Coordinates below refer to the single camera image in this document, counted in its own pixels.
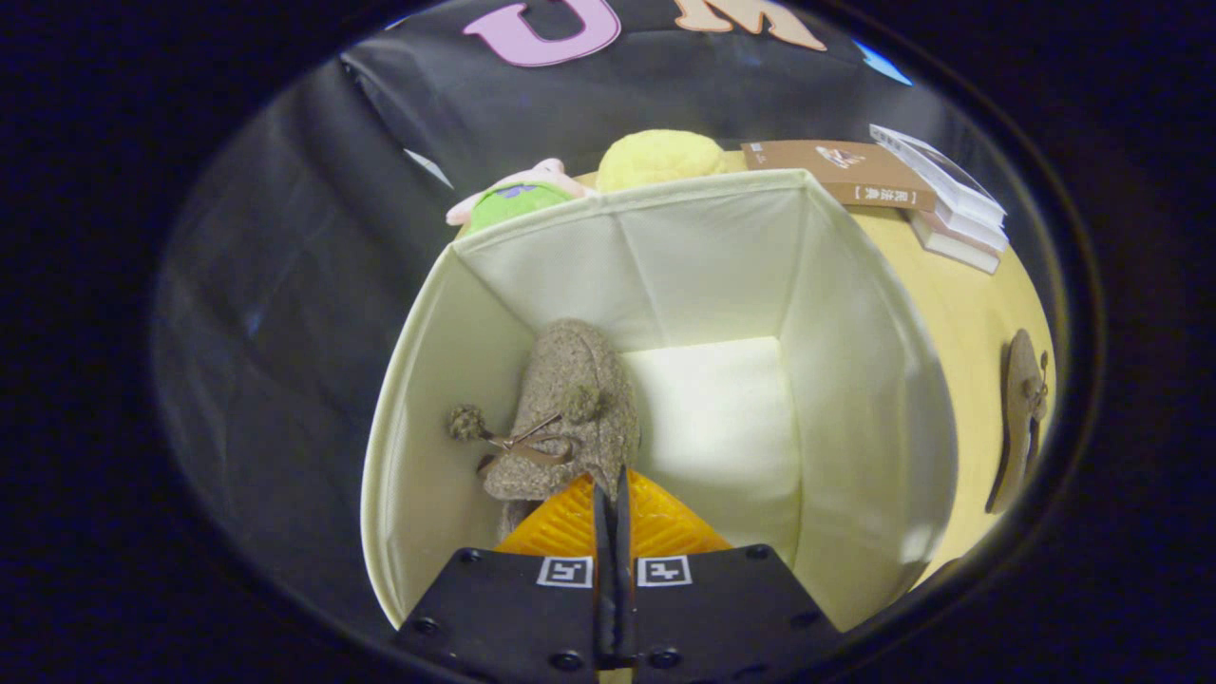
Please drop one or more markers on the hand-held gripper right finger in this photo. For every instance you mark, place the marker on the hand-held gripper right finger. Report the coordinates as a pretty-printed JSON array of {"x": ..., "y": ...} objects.
[{"x": 722, "y": 608}]

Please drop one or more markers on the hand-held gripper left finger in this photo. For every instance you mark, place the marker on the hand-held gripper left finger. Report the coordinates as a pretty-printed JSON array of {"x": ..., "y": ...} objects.
[{"x": 513, "y": 608}]

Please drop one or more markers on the brown fuzzy shoe with bow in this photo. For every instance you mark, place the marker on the brown fuzzy shoe with bow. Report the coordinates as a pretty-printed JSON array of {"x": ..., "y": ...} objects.
[
  {"x": 1016, "y": 418},
  {"x": 579, "y": 437}
]

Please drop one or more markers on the brown beige fabric storage box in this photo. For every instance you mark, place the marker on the brown beige fabric storage box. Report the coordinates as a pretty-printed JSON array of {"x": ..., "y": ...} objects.
[{"x": 855, "y": 380}]

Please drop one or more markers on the black backdrop cloth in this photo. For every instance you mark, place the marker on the black backdrop cloth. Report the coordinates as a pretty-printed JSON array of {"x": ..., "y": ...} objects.
[{"x": 285, "y": 285}]

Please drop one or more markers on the pink green plush toy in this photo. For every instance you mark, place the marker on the pink green plush toy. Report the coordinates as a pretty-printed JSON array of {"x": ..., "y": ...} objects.
[{"x": 518, "y": 198}]

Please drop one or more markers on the pinkish book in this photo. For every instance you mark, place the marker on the pinkish book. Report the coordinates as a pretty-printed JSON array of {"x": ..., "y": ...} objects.
[{"x": 955, "y": 252}]

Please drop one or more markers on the brown book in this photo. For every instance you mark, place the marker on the brown book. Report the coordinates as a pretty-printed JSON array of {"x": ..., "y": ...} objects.
[{"x": 826, "y": 171}]

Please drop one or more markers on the plain white book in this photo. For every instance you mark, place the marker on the plain white book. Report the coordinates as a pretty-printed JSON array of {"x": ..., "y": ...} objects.
[{"x": 978, "y": 233}]

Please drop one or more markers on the yellow round plush toy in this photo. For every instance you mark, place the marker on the yellow round plush toy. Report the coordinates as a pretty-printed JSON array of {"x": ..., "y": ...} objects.
[{"x": 660, "y": 157}]

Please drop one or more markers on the white book with portrait cover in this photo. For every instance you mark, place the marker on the white book with portrait cover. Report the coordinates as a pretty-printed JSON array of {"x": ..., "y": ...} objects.
[{"x": 950, "y": 180}]

